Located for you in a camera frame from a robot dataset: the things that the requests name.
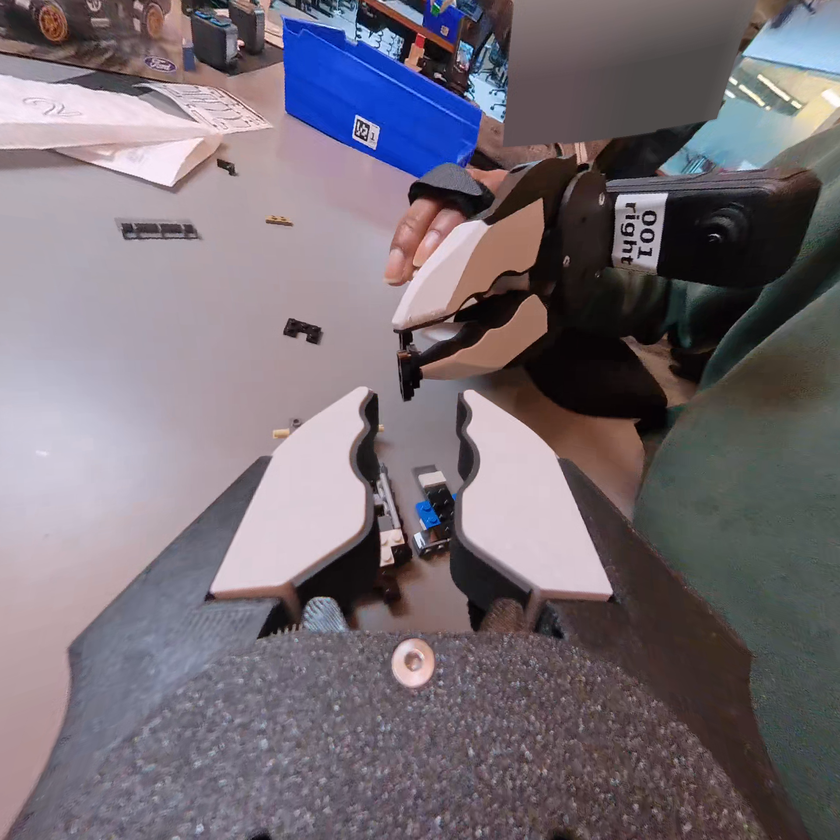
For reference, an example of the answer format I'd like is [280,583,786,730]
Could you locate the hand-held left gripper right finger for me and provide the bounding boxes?
[451,390,615,620]

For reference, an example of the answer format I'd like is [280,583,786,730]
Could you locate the small black device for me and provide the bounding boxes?
[191,7,246,73]

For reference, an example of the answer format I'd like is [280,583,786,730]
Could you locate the small flat black piece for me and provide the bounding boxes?
[116,218,202,242]

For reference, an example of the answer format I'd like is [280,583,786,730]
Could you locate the lego set box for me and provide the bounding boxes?
[0,0,174,56]

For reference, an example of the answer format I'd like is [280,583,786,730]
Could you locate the blue plastic bin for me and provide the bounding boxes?
[283,16,484,179]

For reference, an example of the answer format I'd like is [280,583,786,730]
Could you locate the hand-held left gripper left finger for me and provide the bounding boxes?
[210,386,384,602]

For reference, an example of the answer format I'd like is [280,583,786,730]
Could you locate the lego car model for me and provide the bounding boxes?
[372,460,458,581]

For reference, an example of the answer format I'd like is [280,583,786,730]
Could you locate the white paper sheets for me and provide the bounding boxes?
[0,73,274,189]

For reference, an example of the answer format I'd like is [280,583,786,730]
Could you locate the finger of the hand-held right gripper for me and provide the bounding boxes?
[392,197,550,332]
[418,292,552,382]

